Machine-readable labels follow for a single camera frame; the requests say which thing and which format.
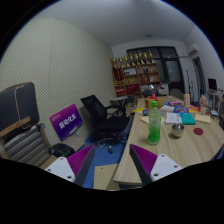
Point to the small round side table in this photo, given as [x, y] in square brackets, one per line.
[119, 99]

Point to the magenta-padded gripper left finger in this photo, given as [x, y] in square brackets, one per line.
[60, 166]

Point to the orange book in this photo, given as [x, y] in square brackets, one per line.
[194, 109]

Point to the black computer monitor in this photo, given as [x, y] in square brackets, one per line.
[212, 84]

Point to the dark bag with tan trim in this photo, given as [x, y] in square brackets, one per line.
[16, 106]

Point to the potted pink flowers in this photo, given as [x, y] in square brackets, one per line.
[203, 101]

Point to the black office chair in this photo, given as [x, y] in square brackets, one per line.
[106, 123]

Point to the stainless steel cup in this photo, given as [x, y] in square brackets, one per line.
[177, 130]

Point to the purple sign board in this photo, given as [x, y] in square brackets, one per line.
[66, 121]

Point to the white printed booklet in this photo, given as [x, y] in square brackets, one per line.
[173, 118]

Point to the grey striped chair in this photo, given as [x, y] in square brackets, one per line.
[26, 146]

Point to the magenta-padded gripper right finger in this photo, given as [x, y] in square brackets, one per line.
[165, 166]

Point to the white wall air conditioner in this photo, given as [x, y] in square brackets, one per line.
[193, 50]

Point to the wooden shelf unit with trophies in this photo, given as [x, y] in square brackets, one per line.
[136, 78]

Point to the black framed glass door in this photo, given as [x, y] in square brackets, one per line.
[170, 70]

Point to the yellow gift box red ribbon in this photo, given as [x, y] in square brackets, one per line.
[154, 101]

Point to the black backpack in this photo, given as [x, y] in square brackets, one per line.
[61, 150]

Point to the teal book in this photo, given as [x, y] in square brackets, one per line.
[188, 119]

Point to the light wooden board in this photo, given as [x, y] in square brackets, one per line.
[105, 176]

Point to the blue colourful book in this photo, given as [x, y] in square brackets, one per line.
[181, 110]

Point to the small cream book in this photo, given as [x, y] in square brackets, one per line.
[144, 120]

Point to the green-capped clear drink bottle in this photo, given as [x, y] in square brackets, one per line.
[154, 128]

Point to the flat round red coaster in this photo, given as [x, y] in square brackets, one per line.
[198, 131]

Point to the large cream book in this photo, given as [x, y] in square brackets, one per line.
[203, 118]

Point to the upright tan carton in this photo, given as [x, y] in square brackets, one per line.
[186, 100]

